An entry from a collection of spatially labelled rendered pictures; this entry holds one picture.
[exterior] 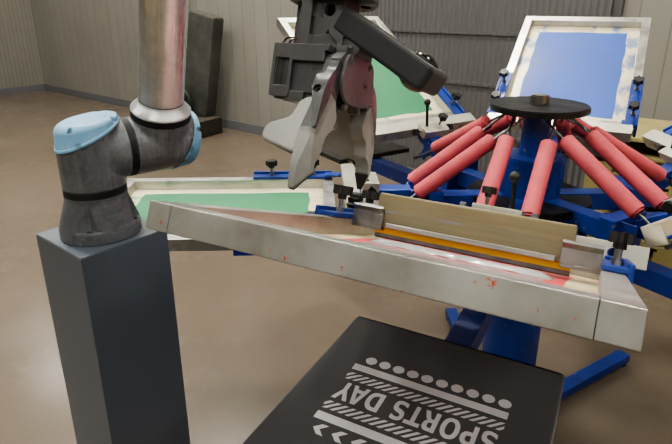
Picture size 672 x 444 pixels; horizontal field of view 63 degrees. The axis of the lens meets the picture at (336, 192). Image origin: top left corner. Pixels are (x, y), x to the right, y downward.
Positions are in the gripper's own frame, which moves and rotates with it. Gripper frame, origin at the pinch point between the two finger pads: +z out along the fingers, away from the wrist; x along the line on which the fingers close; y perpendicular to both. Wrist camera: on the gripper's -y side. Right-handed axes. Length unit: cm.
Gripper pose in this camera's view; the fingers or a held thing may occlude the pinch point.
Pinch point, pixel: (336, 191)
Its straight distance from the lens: 54.8
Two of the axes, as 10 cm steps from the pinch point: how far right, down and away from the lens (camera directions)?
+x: -4.4, 0.1, -9.0
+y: -8.9, -1.5, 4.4
